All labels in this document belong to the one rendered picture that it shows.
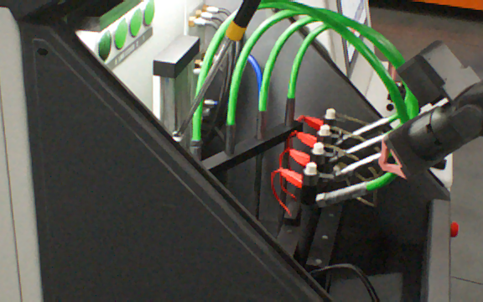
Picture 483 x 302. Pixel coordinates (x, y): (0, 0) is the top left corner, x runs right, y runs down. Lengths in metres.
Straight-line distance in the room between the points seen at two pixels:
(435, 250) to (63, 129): 0.77
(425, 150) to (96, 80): 0.42
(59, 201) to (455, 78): 0.52
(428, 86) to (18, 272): 0.61
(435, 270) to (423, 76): 0.54
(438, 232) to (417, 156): 0.51
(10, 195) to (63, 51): 0.23
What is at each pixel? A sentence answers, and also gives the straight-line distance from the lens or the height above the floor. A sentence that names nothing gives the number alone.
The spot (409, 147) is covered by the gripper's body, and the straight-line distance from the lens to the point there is 1.02.
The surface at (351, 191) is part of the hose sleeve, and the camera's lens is 1.15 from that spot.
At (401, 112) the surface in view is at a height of 1.32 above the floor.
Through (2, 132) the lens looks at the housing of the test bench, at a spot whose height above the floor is 1.30.
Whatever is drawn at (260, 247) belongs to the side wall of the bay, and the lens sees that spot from 0.96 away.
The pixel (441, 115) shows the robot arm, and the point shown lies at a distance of 0.97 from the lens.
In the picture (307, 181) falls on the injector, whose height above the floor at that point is 1.12.
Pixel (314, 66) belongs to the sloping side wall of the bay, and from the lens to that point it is 1.54.
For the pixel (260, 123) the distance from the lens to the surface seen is 1.43.
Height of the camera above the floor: 1.72
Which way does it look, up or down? 26 degrees down
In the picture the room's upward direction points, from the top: 3 degrees clockwise
